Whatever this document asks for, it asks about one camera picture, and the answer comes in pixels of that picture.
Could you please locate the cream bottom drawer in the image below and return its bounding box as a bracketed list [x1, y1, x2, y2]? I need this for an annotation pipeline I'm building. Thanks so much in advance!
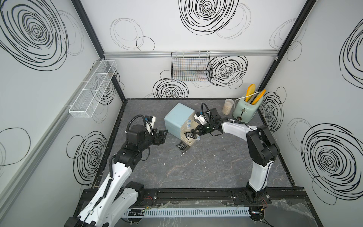
[181, 121, 199, 147]

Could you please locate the light blue drawer cabinet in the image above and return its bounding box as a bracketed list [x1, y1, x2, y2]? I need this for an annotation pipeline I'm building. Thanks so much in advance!
[164, 103, 195, 139]

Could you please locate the black cookie pack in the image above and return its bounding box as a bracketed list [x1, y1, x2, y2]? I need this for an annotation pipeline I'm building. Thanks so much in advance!
[176, 141, 190, 155]
[184, 132, 196, 140]

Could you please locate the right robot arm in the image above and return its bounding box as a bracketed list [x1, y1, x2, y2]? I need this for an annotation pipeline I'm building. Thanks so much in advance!
[185, 103, 280, 203]

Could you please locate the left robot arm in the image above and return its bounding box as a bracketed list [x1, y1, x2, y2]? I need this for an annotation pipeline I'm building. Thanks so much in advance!
[65, 114, 168, 227]

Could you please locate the clear jar with grains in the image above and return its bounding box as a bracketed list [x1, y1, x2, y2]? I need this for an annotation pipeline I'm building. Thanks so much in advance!
[222, 98, 234, 115]

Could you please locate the mint green toaster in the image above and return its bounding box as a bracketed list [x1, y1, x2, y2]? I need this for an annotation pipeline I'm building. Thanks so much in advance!
[232, 98, 263, 123]

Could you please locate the yellow toast slice left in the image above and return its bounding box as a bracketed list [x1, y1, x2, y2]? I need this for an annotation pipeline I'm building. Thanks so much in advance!
[245, 84, 255, 102]

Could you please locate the yellow toast slice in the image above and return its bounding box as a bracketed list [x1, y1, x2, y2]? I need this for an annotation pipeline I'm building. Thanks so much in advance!
[251, 89, 266, 105]
[245, 84, 255, 102]

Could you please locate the yellow toast slice right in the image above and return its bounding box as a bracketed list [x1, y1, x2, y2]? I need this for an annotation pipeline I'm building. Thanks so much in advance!
[251, 89, 266, 105]

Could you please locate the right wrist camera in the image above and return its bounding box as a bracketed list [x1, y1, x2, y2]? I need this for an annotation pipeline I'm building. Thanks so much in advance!
[194, 112, 207, 125]

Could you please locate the black wire wall basket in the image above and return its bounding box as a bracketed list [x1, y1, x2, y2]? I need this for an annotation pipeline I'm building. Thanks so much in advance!
[171, 51, 211, 82]

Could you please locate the white slotted cable duct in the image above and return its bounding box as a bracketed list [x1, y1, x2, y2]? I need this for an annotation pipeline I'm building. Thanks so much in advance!
[122, 207, 251, 218]

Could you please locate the white mesh wall shelf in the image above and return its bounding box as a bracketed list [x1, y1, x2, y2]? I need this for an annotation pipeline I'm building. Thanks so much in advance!
[69, 60, 117, 118]

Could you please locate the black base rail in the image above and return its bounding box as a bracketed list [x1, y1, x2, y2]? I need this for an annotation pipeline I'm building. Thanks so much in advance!
[132, 187, 308, 208]

